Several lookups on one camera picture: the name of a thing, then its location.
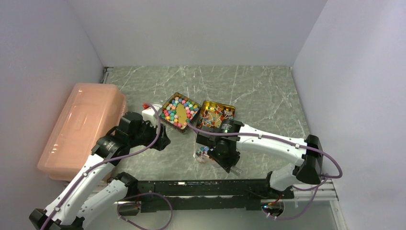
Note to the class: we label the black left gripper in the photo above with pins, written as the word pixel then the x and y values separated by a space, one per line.
pixel 162 140

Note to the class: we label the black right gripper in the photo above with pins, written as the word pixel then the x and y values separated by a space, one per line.
pixel 226 165

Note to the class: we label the clear plastic jar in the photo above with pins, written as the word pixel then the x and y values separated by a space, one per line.
pixel 201 154

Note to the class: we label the gold tin of star candies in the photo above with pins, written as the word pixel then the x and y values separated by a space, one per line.
pixel 178 111

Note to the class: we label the gold tin of lollipops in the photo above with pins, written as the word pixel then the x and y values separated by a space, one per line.
pixel 213 113

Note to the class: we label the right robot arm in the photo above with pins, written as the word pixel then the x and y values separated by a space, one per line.
pixel 304 158

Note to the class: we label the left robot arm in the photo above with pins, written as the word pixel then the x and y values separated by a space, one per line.
pixel 76 207

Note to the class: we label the pink plastic storage box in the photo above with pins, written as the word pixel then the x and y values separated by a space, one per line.
pixel 90 112

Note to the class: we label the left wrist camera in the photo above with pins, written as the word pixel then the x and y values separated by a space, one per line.
pixel 149 114

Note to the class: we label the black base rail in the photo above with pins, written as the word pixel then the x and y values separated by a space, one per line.
pixel 249 194

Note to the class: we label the aluminium frame rail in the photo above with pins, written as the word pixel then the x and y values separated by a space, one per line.
pixel 308 196

